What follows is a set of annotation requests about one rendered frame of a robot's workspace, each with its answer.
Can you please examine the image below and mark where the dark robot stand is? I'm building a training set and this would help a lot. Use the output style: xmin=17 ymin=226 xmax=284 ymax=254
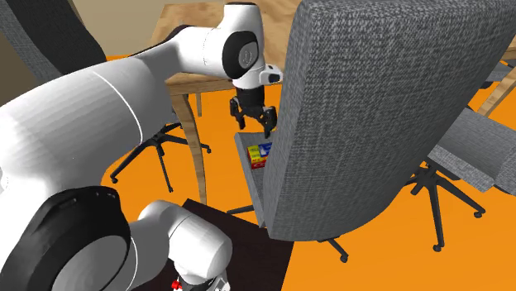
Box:
xmin=131 ymin=198 xmax=296 ymax=291

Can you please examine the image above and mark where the large grey fabric office chair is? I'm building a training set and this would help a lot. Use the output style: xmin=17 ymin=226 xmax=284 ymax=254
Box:
xmin=226 ymin=0 xmax=516 ymax=264

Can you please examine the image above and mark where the colourful small box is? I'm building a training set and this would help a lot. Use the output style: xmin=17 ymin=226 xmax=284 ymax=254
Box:
xmin=246 ymin=141 xmax=274 ymax=170

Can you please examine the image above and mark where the wooden table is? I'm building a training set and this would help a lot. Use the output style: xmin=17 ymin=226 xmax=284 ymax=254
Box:
xmin=150 ymin=0 xmax=516 ymax=205

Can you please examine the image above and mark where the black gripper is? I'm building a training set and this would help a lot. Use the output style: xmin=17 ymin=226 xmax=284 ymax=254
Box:
xmin=229 ymin=85 xmax=279 ymax=140

